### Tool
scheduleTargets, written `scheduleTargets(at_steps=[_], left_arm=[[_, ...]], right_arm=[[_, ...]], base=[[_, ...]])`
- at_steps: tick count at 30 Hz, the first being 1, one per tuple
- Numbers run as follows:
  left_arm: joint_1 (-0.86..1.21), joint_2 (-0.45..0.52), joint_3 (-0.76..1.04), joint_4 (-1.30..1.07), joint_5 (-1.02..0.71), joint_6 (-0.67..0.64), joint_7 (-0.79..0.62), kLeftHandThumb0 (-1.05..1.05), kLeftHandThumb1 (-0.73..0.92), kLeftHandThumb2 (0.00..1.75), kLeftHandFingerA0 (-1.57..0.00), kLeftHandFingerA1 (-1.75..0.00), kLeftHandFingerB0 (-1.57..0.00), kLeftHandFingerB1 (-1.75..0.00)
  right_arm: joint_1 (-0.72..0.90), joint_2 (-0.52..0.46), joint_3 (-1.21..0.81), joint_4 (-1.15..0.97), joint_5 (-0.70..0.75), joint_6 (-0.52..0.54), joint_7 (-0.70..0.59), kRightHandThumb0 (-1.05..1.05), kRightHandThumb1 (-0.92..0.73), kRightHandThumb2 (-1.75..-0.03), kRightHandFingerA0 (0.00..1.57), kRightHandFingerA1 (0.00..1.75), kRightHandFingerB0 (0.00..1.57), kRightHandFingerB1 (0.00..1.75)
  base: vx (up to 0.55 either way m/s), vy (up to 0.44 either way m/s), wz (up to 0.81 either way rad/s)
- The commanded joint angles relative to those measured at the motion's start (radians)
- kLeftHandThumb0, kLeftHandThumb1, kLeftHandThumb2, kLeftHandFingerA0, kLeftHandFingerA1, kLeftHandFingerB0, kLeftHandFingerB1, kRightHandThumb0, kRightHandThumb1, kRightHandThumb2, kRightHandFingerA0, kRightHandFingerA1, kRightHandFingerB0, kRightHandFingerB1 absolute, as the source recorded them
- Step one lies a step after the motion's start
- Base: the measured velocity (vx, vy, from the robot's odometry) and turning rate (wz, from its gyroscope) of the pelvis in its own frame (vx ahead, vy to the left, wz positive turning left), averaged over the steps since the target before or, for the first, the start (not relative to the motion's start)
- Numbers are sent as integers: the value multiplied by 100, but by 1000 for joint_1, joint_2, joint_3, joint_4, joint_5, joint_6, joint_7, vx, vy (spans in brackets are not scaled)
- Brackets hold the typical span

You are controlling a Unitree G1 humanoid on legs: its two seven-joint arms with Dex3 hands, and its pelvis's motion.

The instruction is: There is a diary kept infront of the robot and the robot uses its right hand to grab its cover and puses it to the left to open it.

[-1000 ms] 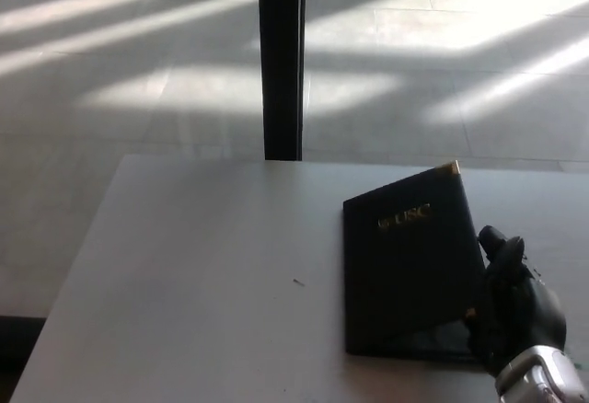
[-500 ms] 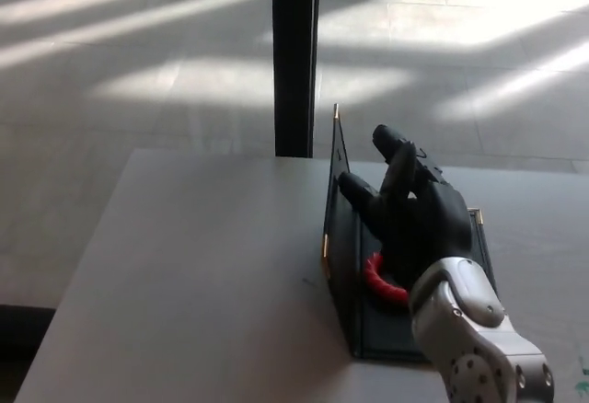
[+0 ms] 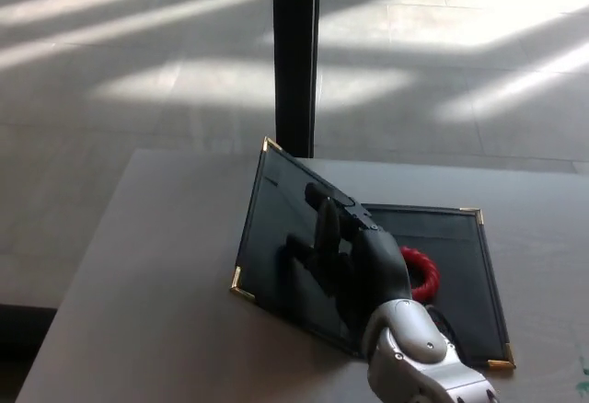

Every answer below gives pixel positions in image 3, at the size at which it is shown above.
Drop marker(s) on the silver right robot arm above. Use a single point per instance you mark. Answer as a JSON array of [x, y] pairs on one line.
[[414, 361]]

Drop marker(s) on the black USC diary gold corners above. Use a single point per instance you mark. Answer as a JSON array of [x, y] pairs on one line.
[[280, 246]]

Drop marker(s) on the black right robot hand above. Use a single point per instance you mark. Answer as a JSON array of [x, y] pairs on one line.
[[373, 269]]

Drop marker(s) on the black vertical pillar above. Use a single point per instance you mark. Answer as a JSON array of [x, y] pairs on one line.
[[294, 53]]

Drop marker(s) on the dark low furniture block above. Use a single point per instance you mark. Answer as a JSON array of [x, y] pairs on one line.
[[23, 352]]

